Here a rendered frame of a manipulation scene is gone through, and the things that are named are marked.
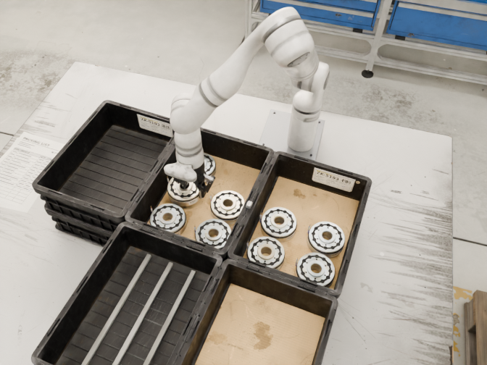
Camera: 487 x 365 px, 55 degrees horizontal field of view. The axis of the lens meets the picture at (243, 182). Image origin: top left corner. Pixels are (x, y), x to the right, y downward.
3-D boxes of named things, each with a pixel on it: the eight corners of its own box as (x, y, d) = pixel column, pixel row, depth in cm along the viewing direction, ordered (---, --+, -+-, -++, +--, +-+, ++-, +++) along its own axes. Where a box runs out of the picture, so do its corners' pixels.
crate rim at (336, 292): (275, 154, 143) (275, 149, 142) (371, 183, 137) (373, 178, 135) (225, 261, 120) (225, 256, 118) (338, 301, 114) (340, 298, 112)
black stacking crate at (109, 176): (112, 124, 164) (105, 100, 155) (188, 148, 157) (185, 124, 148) (43, 210, 140) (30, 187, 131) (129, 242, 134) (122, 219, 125)
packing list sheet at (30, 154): (19, 131, 176) (19, 129, 175) (75, 143, 172) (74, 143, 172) (-36, 198, 156) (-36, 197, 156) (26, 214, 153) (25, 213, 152)
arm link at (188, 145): (176, 132, 126) (175, 156, 121) (169, 88, 114) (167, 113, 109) (202, 132, 127) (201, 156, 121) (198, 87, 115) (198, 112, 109)
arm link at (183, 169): (162, 174, 124) (159, 158, 119) (181, 145, 130) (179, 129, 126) (193, 184, 122) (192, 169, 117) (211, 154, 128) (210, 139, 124)
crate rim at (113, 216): (106, 103, 156) (105, 98, 154) (187, 127, 150) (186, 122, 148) (31, 191, 133) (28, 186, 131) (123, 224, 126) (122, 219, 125)
